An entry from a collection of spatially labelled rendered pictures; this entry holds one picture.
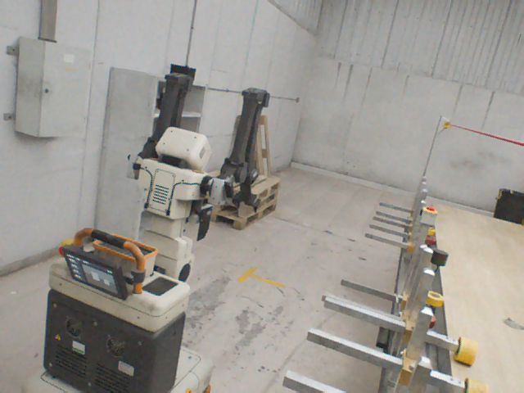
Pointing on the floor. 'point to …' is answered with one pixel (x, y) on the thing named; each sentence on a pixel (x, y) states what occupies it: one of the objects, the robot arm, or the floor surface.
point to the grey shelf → (127, 108)
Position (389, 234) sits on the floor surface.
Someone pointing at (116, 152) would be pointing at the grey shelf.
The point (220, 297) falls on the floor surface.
